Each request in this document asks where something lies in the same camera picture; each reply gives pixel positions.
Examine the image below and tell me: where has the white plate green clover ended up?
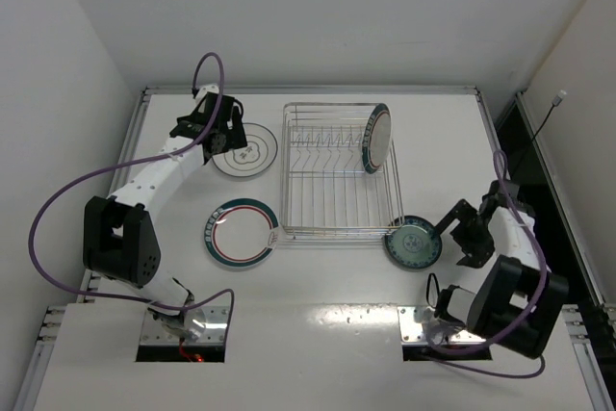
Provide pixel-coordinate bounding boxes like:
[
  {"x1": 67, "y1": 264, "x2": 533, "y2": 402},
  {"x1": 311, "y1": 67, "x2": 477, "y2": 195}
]
[{"x1": 213, "y1": 123, "x2": 279, "y2": 178}]

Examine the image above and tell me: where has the blue floral green plate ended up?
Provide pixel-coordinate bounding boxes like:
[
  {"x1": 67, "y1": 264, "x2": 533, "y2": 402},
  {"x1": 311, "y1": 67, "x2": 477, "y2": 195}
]
[{"x1": 383, "y1": 215, "x2": 443, "y2": 270}]

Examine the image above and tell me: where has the red green rimmed plate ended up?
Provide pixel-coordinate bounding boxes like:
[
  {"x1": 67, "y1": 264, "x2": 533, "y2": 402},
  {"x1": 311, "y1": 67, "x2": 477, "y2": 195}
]
[
  {"x1": 361, "y1": 103, "x2": 392, "y2": 174},
  {"x1": 203, "y1": 198, "x2": 280, "y2": 270}
]

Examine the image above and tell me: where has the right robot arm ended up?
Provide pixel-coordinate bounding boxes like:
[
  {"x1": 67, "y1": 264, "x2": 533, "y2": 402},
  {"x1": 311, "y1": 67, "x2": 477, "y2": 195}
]
[{"x1": 426, "y1": 180, "x2": 569, "y2": 359}]

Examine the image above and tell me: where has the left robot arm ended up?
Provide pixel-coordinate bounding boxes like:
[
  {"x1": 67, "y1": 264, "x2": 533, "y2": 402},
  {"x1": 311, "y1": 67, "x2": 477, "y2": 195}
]
[{"x1": 83, "y1": 91, "x2": 247, "y2": 340}]

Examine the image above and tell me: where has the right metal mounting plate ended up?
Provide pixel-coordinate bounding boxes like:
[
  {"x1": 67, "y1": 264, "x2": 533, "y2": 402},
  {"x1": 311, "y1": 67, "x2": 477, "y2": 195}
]
[{"x1": 397, "y1": 305, "x2": 484, "y2": 347}]

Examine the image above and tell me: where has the metal mounting plate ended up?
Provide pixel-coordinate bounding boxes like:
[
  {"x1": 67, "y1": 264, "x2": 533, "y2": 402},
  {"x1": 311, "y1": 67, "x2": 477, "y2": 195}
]
[
  {"x1": 397, "y1": 305, "x2": 484, "y2": 347},
  {"x1": 140, "y1": 306, "x2": 229, "y2": 347}
]

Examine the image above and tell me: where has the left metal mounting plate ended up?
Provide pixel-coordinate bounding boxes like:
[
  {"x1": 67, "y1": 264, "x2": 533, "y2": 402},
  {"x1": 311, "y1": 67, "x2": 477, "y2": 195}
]
[{"x1": 140, "y1": 306, "x2": 229, "y2": 347}]

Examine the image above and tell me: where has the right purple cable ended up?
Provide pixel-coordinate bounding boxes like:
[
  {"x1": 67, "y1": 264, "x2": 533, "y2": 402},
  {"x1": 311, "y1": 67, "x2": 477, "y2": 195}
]
[{"x1": 423, "y1": 149, "x2": 550, "y2": 378}]

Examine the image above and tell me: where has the purple cable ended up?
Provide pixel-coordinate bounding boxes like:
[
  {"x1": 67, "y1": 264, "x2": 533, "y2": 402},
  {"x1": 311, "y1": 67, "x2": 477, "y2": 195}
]
[
  {"x1": 423, "y1": 149, "x2": 550, "y2": 378},
  {"x1": 27, "y1": 51, "x2": 235, "y2": 311}
]

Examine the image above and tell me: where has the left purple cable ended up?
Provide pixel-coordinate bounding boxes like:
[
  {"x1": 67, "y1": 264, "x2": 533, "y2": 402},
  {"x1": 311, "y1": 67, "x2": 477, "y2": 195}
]
[{"x1": 27, "y1": 51, "x2": 235, "y2": 311}]

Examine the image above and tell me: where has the wire dish rack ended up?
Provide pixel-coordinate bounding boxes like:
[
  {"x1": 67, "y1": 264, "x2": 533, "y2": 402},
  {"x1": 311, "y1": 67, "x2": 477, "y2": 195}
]
[{"x1": 280, "y1": 102, "x2": 404, "y2": 241}]

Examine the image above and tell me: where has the black wall cable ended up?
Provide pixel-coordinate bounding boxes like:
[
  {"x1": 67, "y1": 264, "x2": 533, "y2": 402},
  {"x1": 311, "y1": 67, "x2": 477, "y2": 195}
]
[{"x1": 509, "y1": 89, "x2": 568, "y2": 176}]

